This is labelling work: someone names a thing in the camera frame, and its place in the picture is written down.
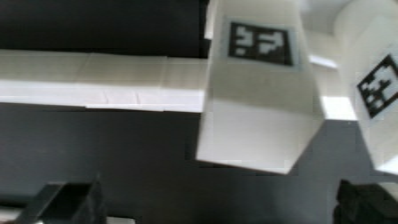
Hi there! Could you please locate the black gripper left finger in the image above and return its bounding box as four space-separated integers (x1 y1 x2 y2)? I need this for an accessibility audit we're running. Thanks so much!
14 178 106 224

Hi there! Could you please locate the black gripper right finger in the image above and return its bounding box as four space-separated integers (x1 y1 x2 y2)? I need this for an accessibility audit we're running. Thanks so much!
332 180 398 224

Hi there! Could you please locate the white chair leg block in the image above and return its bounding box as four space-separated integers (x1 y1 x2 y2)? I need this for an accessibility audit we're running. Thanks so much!
195 0 325 174

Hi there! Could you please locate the white chair seat part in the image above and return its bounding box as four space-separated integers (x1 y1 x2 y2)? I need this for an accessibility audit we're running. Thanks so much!
300 0 362 121

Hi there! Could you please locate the white chair leg with tags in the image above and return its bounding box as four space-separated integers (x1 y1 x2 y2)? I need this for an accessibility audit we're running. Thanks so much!
333 0 398 175

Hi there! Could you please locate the white U-shaped border fence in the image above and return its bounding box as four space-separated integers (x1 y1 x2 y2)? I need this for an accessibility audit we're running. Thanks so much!
0 49 207 113

